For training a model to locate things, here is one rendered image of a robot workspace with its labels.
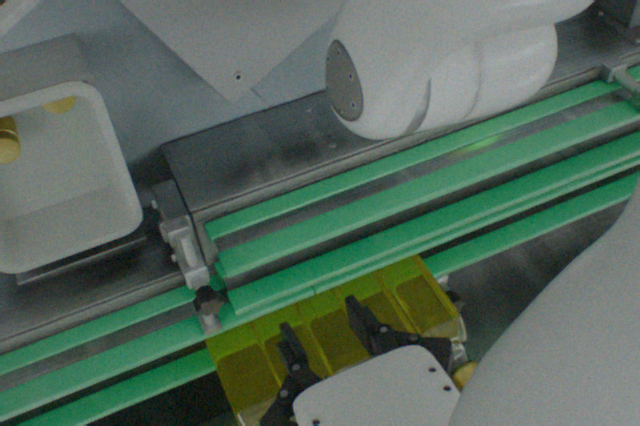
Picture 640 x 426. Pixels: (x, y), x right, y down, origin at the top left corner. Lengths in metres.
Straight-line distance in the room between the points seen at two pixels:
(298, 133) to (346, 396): 0.49
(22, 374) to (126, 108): 0.33
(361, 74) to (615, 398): 0.30
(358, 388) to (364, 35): 0.22
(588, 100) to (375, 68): 0.58
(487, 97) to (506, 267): 0.67
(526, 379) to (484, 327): 0.85
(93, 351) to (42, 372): 0.06
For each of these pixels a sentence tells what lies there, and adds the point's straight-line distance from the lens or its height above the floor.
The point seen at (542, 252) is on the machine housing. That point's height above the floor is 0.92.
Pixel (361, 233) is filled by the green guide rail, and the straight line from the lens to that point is 0.92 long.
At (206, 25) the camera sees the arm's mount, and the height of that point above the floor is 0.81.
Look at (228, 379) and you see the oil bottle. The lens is 0.85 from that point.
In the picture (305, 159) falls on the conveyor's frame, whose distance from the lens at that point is 0.88.
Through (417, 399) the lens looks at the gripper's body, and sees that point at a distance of 0.47.
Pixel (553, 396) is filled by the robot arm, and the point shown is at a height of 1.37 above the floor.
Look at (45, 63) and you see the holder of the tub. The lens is 0.79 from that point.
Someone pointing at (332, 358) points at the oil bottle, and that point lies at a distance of 0.86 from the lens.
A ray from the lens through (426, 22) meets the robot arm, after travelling 0.43.
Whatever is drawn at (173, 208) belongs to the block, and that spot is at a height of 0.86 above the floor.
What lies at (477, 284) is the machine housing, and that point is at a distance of 1.15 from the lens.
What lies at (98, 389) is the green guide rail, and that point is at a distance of 0.96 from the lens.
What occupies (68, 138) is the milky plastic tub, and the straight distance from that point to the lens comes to 0.87.
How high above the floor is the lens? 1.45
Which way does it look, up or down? 38 degrees down
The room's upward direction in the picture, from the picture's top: 148 degrees clockwise
